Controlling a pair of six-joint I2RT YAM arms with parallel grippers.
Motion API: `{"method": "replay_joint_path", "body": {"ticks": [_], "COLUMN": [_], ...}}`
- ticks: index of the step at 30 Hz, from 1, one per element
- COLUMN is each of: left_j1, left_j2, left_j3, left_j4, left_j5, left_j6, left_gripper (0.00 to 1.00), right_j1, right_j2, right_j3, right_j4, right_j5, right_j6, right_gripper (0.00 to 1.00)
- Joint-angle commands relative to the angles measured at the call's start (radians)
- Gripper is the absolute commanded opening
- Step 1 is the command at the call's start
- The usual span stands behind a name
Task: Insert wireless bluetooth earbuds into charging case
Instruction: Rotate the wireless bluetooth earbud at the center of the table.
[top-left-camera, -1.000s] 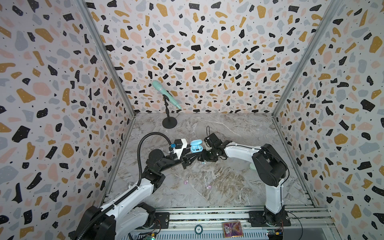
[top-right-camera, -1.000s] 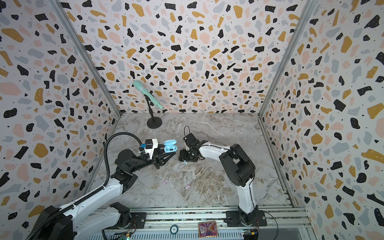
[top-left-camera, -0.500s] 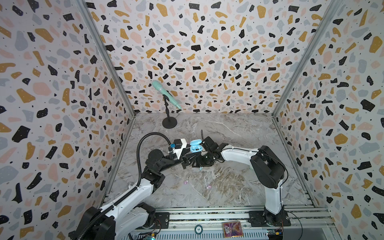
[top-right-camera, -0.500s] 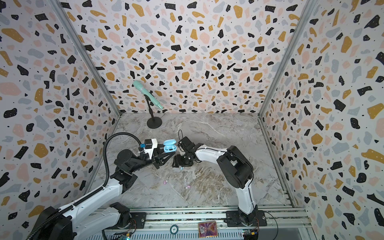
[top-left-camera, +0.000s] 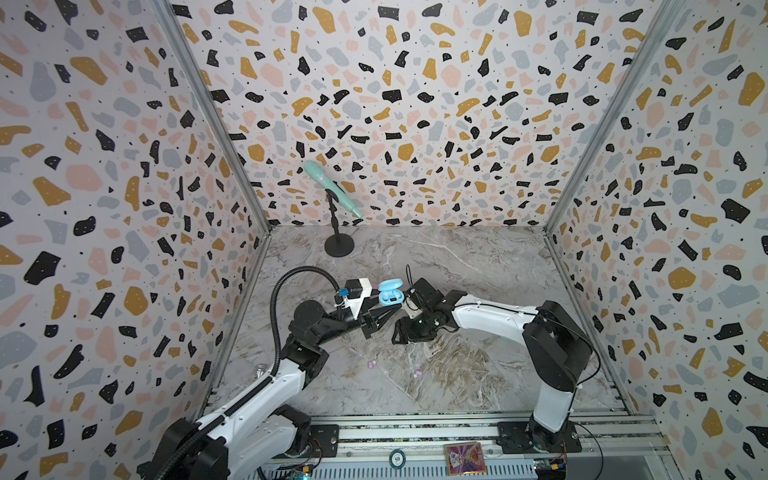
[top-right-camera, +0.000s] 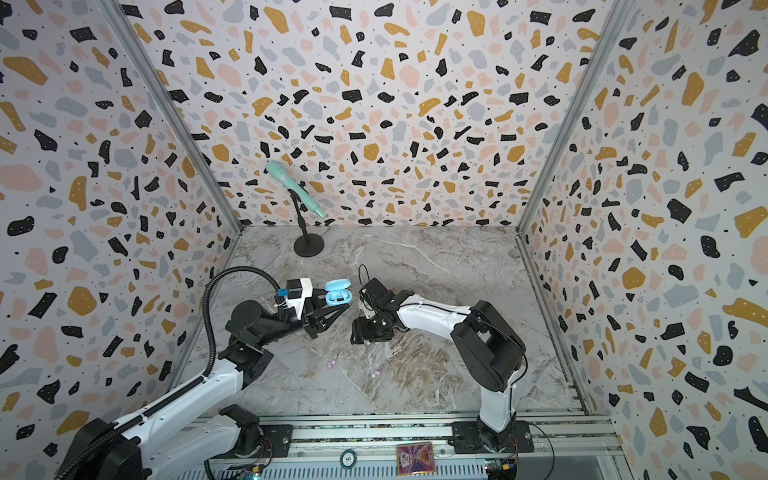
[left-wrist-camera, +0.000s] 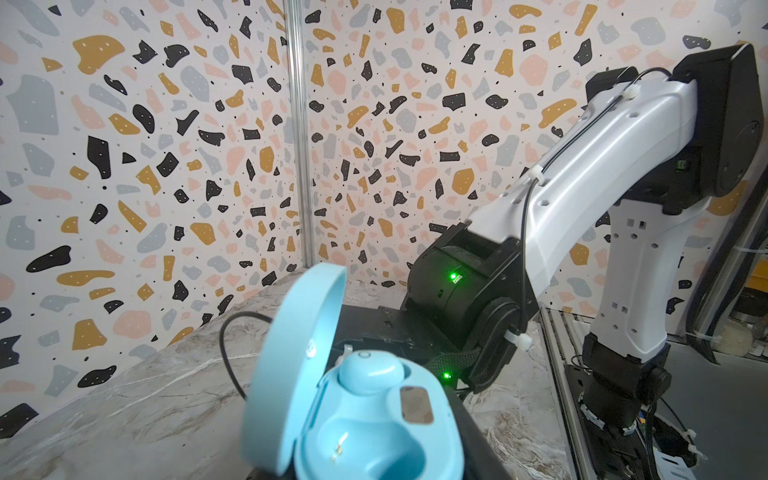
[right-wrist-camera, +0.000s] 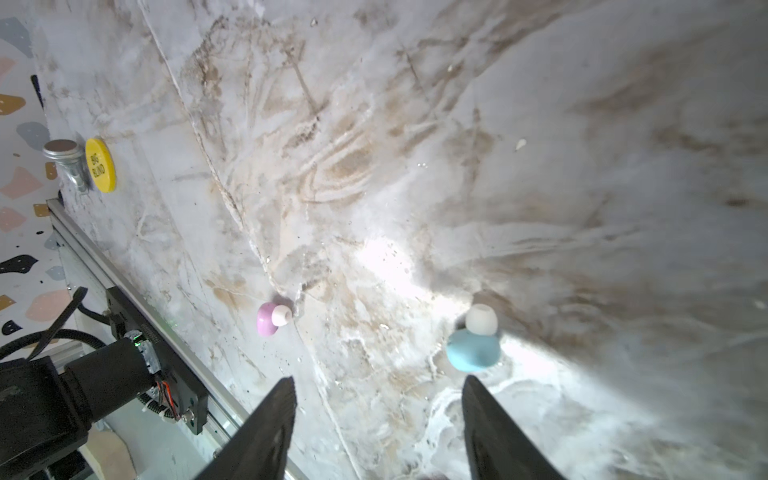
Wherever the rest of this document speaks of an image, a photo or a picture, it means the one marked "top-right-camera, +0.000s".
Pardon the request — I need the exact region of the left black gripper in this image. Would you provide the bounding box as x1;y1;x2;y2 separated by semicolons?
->
259;291;350;351

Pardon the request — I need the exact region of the blue earbud case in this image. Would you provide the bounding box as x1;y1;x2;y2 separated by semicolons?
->
324;279;353;306

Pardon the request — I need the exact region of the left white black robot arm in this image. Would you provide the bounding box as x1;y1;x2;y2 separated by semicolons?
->
56;296;349;479

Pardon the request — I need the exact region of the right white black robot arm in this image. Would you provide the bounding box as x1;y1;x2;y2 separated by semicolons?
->
350;279;528;453

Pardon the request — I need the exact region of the black microphone stand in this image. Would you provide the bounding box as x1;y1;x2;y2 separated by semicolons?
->
289;190;325;258

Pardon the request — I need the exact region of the round black white button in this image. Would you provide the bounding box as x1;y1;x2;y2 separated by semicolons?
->
339;449;357;470

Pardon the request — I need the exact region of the colourful square card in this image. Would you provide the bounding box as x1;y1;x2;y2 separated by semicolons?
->
396;442;436;476

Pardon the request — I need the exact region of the mint green microphone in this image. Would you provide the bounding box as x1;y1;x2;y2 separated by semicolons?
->
266;161;327;219

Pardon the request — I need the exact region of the left black corrugated cable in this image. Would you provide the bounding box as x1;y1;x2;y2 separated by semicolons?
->
53;265;283;480

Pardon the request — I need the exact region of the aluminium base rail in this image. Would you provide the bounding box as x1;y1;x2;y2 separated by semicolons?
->
184;411;633;479

